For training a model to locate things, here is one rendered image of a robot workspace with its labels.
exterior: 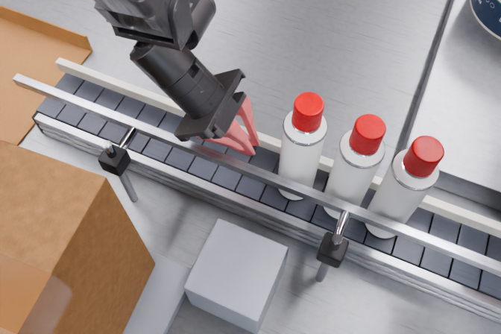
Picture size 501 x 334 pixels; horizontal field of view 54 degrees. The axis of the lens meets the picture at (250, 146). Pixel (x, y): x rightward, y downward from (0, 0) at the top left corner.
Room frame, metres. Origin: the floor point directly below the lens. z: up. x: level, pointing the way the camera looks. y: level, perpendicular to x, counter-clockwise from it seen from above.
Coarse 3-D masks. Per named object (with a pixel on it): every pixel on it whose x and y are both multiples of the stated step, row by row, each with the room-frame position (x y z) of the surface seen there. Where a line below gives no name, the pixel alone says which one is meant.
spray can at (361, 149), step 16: (368, 128) 0.27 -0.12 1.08; (384, 128) 0.27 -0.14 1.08; (352, 144) 0.27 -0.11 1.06; (368, 144) 0.26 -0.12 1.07; (384, 144) 0.28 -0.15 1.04; (336, 160) 0.27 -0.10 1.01; (352, 160) 0.26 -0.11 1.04; (368, 160) 0.26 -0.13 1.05; (336, 176) 0.26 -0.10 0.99; (352, 176) 0.25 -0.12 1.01; (368, 176) 0.25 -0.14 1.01; (336, 192) 0.26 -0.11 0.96; (352, 192) 0.25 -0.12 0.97
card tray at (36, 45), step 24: (0, 24) 0.66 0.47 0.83; (24, 24) 0.66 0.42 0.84; (48, 24) 0.63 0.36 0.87; (0, 48) 0.60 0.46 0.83; (24, 48) 0.60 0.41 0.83; (48, 48) 0.60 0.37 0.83; (72, 48) 0.60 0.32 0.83; (0, 72) 0.55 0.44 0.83; (24, 72) 0.55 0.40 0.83; (48, 72) 0.55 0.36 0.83; (0, 96) 0.50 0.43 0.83; (24, 96) 0.50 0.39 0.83; (0, 120) 0.45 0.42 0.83; (24, 120) 0.45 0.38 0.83
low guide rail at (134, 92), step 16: (64, 64) 0.50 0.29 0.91; (96, 80) 0.47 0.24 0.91; (112, 80) 0.47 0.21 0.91; (144, 96) 0.44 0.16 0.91; (160, 96) 0.44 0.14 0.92; (176, 112) 0.42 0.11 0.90; (272, 144) 0.35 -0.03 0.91; (320, 160) 0.33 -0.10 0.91; (432, 208) 0.26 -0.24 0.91; (448, 208) 0.26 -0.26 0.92; (480, 224) 0.23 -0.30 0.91; (496, 224) 0.23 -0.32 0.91
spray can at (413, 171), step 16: (416, 144) 0.25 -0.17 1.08; (432, 144) 0.25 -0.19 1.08; (400, 160) 0.26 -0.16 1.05; (416, 160) 0.24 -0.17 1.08; (432, 160) 0.24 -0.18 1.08; (384, 176) 0.26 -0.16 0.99; (400, 176) 0.24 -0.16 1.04; (416, 176) 0.23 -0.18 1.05; (432, 176) 0.24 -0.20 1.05; (384, 192) 0.24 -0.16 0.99; (400, 192) 0.23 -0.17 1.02; (416, 192) 0.22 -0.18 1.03; (368, 208) 0.26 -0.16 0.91; (384, 208) 0.23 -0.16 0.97; (400, 208) 0.22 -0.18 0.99; (416, 208) 0.23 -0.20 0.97; (368, 224) 0.24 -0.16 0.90
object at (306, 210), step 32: (96, 96) 0.46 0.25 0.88; (128, 96) 0.46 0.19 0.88; (96, 128) 0.40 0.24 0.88; (160, 128) 0.40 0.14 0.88; (160, 160) 0.35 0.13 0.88; (192, 160) 0.35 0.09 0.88; (256, 160) 0.35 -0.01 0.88; (256, 192) 0.29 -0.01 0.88; (320, 224) 0.25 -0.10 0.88; (352, 224) 0.25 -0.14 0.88; (416, 224) 0.25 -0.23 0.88; (448, 224) 0.25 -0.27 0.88; (416, 256) 0.20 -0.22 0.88; (448, 256) 0.20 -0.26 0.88; (480, 288) 0.16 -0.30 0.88
